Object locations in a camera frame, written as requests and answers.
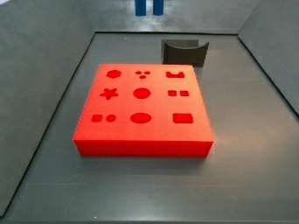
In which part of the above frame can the blue two-pronged peg object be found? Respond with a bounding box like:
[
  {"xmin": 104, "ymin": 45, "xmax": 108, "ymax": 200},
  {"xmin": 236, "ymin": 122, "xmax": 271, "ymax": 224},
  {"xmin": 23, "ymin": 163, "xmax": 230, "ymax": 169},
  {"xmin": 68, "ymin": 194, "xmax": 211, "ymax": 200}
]
[{"xmin": 135, "ymin": 0, "xmax": 164, "ymax": 17}]

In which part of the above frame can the red shape-sorter block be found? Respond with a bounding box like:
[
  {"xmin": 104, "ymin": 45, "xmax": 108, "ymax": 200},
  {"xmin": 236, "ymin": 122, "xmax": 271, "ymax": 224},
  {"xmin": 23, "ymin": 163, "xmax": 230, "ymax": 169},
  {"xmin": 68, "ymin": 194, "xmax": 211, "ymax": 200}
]
[{"xmin": 74, "ymin": 64, "xmax": 214, "ymax": 157}]

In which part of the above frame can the black curved holder bracket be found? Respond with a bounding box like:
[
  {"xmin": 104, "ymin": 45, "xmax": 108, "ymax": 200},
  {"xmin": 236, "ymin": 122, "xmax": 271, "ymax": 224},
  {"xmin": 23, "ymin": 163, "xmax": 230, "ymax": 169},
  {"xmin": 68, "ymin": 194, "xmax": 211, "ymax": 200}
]
[{"xmin": 162, "ymin": 39, "xmax": 210, "ymax": 67}]

